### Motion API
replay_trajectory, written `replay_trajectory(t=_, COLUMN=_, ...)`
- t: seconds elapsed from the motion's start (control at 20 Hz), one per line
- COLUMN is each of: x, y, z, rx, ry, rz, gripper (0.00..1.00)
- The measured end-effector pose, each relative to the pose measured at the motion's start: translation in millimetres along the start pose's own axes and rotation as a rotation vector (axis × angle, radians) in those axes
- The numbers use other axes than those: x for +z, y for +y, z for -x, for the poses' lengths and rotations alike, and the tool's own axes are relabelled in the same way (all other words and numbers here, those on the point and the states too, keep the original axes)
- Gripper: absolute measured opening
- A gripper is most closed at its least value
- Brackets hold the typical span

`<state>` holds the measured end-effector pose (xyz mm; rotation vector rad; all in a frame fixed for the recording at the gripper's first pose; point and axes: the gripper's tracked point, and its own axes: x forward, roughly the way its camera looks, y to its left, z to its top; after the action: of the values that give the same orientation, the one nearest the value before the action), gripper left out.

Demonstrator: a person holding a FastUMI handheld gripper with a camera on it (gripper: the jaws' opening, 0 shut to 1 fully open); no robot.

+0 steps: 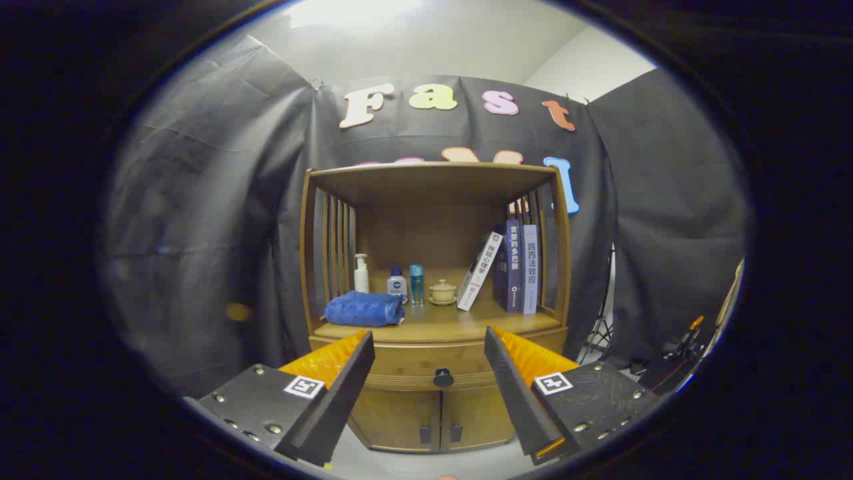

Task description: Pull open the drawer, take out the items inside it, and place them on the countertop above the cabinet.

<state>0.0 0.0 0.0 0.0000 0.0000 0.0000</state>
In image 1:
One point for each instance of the white pump bottle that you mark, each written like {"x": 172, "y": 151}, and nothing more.
{"x": 361, "y": 280}

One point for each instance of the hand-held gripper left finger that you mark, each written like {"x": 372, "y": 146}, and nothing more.
{"x": 340, "y": 406}

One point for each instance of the blue folded towel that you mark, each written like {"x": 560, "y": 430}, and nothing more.
{"x": 363, "y": 310}

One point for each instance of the pale blue book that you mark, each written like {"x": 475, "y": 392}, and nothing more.
{"x": 530, "y": 266}

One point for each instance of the wooden countertop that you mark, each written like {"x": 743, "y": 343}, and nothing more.
{"x": 453, "y": 323}

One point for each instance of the beige lidded teacup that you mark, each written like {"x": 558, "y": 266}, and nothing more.
{"x": 442, "y": 292}

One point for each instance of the dark blue book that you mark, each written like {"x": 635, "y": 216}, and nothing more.
{"x": 514, "y": 266}

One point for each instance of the pale wooden board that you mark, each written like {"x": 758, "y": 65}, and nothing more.
{"x": 730, "y": 293}

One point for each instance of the wooden drawer with black knob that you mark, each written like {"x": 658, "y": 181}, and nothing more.
{"x": 406, "y": 363}

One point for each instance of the wooden cabinet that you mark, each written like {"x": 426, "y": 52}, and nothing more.
{"x": 426, "y": 233}

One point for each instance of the white bottle with blue cap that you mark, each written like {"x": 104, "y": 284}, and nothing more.
{"x": 397, "y": 286}

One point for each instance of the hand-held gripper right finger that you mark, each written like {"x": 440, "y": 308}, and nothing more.
{"x": 516, "y": 400}

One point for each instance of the white book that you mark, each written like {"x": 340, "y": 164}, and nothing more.
{"x": 478, "y": 273}

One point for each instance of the black tripod stand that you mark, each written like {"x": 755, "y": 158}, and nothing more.
{"x": 603, "y": 330}

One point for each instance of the wooden cabinet door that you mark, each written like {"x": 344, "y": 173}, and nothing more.
{"x": 400, "y": 420}
{"x": 476, "y": 413}

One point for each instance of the black clamp with orange tip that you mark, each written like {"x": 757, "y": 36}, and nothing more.
{"x": 683, "y": 346}

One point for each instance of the clear blue bottle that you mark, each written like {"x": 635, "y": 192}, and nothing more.
{"x": 416, "y": 283}

